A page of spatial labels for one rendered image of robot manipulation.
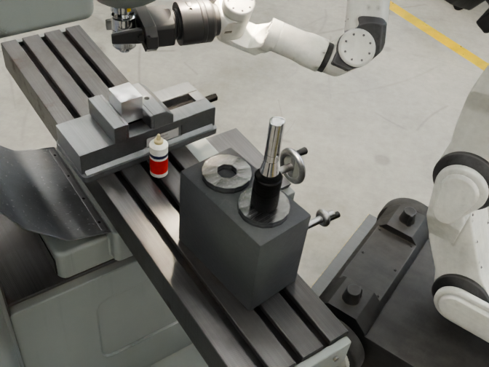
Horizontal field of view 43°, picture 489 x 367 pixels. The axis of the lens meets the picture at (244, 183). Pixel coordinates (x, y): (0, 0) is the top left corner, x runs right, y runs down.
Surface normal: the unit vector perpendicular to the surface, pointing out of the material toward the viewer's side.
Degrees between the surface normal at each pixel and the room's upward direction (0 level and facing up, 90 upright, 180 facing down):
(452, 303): 90
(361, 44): 50
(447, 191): 90
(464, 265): 90
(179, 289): 0
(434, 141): 0
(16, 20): 90
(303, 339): 0
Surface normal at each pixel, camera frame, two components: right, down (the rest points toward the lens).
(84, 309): 0.56, 0.61
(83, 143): 0.09, -0.72
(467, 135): -0.57, 0.53
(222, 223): -0.76, 0.40
